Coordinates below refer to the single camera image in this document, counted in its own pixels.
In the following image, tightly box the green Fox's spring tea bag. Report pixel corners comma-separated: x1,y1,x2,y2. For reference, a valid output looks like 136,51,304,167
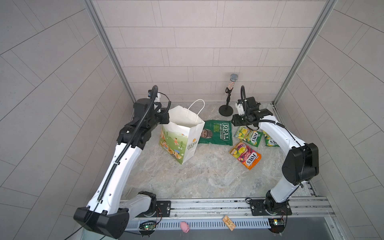
235,126,263,147

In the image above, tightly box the white paper bag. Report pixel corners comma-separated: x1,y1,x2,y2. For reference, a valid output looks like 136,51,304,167
159,106,205,165

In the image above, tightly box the dark green snack bag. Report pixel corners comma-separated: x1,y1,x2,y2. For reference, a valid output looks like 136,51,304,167
199,120,233,146

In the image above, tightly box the yellow green candy bag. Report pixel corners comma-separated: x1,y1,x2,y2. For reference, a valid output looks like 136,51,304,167
263,131,279,147

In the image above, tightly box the orange Fox's fruits bag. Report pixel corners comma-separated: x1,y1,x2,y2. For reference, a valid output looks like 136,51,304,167
230,142,262,170

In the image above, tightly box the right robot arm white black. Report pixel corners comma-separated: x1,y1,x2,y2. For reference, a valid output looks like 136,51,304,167
232,97,319,215

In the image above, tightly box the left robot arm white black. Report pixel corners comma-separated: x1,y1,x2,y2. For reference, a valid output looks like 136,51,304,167
74,98,169,239

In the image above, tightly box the black microphone stand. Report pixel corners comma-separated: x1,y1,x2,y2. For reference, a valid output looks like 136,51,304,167
219,87,233,117

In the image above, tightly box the sparkly silver microphone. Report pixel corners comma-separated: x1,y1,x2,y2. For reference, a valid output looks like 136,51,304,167
228,73,239,90

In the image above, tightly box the left circuit board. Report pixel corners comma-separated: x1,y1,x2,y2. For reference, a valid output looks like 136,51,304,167
139,221,157,236

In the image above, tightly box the circuit board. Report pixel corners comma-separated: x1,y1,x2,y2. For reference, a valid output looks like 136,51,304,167
268,219,286,235
139,221,157,236

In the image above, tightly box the small wooden tag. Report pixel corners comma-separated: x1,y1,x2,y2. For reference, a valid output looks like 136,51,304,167
222,216,236,231

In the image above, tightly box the right circuit board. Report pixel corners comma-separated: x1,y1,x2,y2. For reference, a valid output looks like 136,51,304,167
268,219,286,235

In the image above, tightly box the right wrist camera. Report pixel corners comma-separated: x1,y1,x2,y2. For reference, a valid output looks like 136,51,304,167
236,100,245,116

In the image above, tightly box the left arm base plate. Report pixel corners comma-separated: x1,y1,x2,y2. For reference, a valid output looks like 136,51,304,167
137,201,172,218

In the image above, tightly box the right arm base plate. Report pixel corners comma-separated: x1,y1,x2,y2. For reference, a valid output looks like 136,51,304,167
246,199,292,216

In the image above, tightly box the pink pig toy on rail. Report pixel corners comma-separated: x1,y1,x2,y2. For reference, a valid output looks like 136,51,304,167
180,222,190,233

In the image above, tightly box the aluminium front rail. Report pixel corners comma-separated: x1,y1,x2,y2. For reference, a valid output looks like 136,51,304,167
162,197,336,222

